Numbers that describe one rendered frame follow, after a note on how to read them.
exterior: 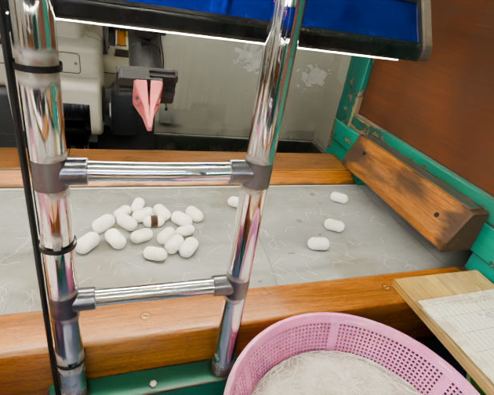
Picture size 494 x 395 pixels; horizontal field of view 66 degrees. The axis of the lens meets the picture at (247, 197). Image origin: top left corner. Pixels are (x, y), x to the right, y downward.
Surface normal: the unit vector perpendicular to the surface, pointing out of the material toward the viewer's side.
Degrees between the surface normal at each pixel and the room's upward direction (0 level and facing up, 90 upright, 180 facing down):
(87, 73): 98
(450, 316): 0
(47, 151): 90
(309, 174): 45
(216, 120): 88
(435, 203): 66
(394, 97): 90
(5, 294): 0
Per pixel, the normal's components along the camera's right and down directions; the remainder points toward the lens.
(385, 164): -0.81, -0.31
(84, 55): 0.22, 0.62
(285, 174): 0.32, -0.25
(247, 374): 0.88, 0.06
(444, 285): 0.15, -0.86
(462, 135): -0.94, 0.02
